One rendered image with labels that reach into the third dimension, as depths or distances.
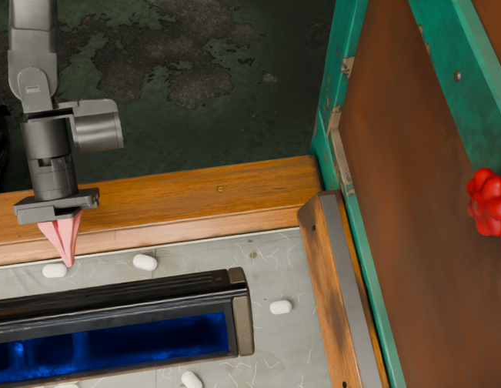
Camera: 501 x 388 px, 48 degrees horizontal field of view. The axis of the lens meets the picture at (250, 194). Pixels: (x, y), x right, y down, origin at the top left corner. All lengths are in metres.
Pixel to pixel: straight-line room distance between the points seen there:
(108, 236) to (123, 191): 0.08
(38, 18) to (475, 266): 0.58
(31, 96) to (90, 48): 1.43
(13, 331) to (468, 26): 0.40
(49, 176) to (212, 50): 1.40
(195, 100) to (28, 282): 1.18
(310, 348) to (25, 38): 0.56
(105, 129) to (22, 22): 0.16
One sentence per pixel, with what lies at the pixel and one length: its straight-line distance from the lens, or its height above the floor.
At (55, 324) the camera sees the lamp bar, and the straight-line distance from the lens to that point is 0.48.
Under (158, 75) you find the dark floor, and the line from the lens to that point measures 2.05.
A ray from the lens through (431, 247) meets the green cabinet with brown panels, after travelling 0.55.
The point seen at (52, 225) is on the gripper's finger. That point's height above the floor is 0.88.
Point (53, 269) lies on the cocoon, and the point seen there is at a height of 0.76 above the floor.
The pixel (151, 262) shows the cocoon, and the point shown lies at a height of 0.76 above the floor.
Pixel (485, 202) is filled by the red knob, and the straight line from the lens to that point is 0.37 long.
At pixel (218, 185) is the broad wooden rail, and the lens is 0.90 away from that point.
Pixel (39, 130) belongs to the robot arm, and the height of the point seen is 0.95.
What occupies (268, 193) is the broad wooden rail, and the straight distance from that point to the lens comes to 0.89.
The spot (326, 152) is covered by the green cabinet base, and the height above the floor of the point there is 0.83.
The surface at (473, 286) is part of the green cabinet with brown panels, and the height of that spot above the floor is 1.13.
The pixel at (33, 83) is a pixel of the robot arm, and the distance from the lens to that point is 0.76.
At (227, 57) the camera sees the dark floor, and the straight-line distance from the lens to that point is 2.08.
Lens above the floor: 1.55
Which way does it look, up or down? 62 degrees down
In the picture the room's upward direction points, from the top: straight up
